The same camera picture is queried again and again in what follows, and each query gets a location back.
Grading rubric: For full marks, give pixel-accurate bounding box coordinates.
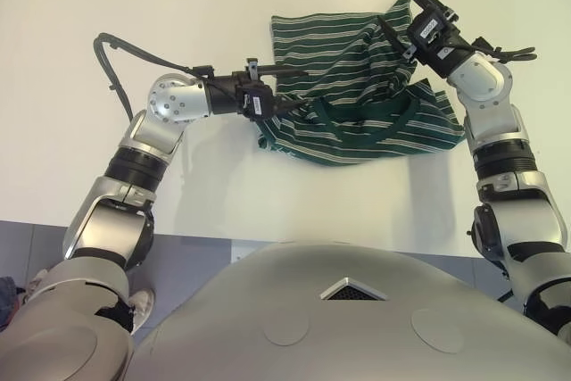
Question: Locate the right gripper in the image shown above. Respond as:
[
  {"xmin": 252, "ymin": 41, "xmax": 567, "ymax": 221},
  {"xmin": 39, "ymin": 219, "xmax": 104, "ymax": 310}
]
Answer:
[{"xmin": 377, "ymin": 0, "xmax": 476, "ymax": 79}]

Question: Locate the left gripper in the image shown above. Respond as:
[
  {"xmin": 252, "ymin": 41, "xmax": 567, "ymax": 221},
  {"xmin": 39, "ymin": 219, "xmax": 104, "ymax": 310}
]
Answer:
[{"xmin": 203, "ymin": 65, "xmax": 310, "ymax": 117}]

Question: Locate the green striped T-shirt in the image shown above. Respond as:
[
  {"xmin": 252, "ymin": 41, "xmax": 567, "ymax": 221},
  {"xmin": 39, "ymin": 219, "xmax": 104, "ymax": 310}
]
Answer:
[{"xmin": 257, "ymin": 0, "xmax": 467, "ymax": 170}]

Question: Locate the robot body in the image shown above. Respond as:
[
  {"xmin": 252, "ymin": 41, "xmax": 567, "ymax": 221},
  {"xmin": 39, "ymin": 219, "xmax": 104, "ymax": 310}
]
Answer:
[{"xmin": 128, "ymin": 240, "xmax": 571, "ymax": 381}]

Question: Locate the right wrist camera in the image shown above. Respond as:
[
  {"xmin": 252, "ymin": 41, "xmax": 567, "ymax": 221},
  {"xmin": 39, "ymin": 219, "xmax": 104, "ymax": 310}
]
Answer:
[{"xmin": 406, "ymin": 8, "xmax": 452, "ymax": 52}]

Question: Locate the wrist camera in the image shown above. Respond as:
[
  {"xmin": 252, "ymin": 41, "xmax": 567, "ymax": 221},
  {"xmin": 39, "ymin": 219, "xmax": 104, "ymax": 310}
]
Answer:
[
  {"xmin": 236, "ymin": 84, "xmax": 274, "ymax": 122},
  {"xmin": 406, "ymin": 8, "xmax": 452, "ymax": 52}
]

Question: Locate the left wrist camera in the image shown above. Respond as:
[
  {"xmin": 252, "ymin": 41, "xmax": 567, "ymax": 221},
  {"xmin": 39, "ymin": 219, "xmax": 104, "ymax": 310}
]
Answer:
[{"xmin": 236, "ymin": 84, "xmax": 274, "ymax": 122}]

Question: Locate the black cable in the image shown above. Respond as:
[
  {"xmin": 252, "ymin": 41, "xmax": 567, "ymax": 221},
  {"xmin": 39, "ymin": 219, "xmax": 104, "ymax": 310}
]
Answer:
[
  {"xmin": 471, "ymin": 36, "xmax": 538, "ymax": 64},
  {"xmin": 93, "ymin": 32, "xmax": 218, "ymax": 124}
]

